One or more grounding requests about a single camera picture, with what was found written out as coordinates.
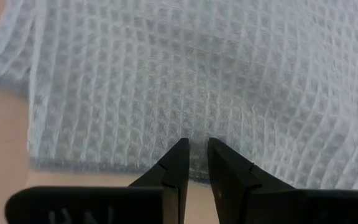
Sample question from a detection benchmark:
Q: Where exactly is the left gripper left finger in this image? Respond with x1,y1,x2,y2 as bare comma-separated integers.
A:
4,138,190,224

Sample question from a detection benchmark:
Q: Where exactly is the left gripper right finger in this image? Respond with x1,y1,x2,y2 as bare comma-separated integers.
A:
207,138,358,224

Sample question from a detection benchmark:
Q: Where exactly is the grey waffle towel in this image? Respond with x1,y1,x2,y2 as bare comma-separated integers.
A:
0,0,358,191

